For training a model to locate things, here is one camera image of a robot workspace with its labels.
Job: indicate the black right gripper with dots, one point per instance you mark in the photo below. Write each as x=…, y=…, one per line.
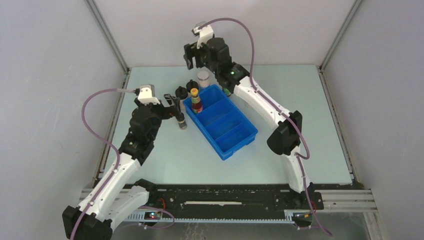
x=188, y=56

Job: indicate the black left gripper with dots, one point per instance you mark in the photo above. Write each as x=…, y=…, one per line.
x=171, y=111

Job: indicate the peppercorn jar silver lid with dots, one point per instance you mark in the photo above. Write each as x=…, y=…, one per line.
x=203, y=79

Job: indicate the short yellow-cap sauce bottle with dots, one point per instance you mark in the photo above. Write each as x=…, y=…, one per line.
x=196, y=102

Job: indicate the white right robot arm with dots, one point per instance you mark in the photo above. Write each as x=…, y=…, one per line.
x=286, y=136

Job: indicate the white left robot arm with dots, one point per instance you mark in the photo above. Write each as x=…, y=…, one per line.
x=101, y=212

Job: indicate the black-lid spout jar front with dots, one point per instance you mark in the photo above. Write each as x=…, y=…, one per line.
x=182, y=94

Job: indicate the black-lid spout jar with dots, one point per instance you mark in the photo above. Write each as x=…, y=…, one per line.
x=192, y=84
x=182, y=94

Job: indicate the black spice shaker front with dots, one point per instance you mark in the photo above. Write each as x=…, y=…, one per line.
x=181, y=121

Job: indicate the black-lid spout jar rear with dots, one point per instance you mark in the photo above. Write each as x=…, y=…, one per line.
x=192, y=84

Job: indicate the tall green-label sauce bottle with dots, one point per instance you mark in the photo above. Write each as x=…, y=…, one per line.
x=226, y=92

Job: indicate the blue divided plastic bin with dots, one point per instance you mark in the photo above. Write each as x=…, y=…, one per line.
x=221, y=122

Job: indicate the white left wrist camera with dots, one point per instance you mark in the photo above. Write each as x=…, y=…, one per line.
x=146, y=93

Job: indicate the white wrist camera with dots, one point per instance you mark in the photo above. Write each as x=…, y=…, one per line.
x=146, y=93
x=204, y=32

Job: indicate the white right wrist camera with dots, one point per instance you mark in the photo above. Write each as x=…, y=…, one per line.
x=204, y=32

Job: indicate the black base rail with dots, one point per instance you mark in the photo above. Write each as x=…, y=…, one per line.
x=230, y=201

